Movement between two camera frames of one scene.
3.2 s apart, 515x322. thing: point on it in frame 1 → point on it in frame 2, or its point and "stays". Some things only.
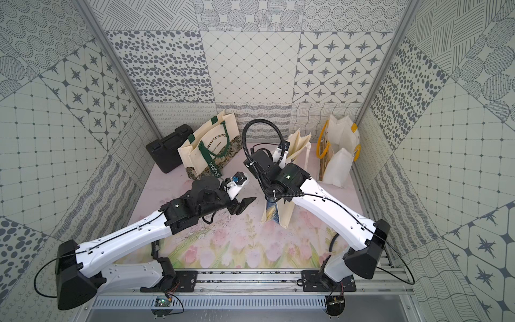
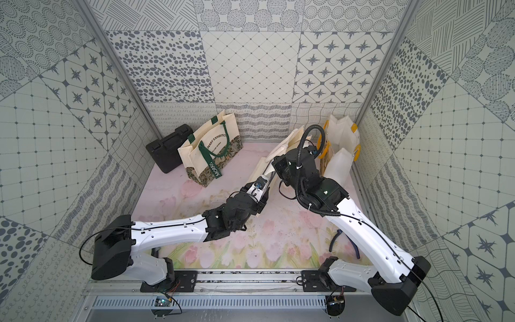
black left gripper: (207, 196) → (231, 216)
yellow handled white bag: (337, 145) stays
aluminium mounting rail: (274, 283) stays
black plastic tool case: (163, 151) stays
